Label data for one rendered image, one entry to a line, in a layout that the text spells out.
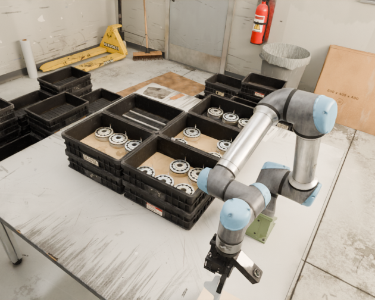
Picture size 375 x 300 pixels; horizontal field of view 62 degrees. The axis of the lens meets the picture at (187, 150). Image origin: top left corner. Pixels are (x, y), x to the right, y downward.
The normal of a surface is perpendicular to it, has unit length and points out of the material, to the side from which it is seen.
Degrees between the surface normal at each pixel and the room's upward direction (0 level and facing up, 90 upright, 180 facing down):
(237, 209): 0
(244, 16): 90
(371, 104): 76
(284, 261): 0
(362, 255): 0
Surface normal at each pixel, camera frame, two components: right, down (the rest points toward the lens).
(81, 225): 0.07, -0.80
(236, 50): -0.54, 0.47
